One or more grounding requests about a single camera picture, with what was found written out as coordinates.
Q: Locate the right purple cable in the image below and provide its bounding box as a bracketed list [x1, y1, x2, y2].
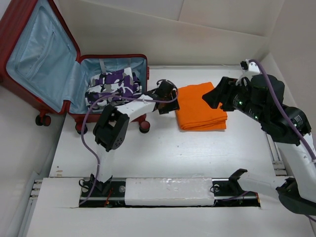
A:
[249, 59, 316, 223]

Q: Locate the white foam block on rail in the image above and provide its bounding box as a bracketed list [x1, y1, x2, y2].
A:
[124, 177, 215, 206]

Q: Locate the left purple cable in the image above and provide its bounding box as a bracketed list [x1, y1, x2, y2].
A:
[80, 79, 179, 205]

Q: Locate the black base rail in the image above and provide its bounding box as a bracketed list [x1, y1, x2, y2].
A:
[79, 178, 260, 208]

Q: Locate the purple cable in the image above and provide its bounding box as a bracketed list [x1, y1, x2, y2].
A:
[249, 59, 316, 223]
[80, 79, 179, 205]

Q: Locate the purple camouflage garment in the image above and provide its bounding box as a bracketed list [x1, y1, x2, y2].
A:
[85, 67, 142, 107]

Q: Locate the red hard-shell suitcase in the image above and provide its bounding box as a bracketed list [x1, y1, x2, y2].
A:
[0, 0, 149, 132]

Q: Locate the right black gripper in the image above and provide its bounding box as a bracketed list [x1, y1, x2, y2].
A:
[202, 76, 267, 123]

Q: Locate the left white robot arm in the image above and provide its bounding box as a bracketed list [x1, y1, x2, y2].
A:
[80, 79, 180, 205]

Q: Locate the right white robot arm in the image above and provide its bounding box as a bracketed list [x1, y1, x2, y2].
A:
[202, 59, 316, 221]

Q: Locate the orange cloth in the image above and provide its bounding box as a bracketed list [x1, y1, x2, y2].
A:
[175, 82, 228, 131]

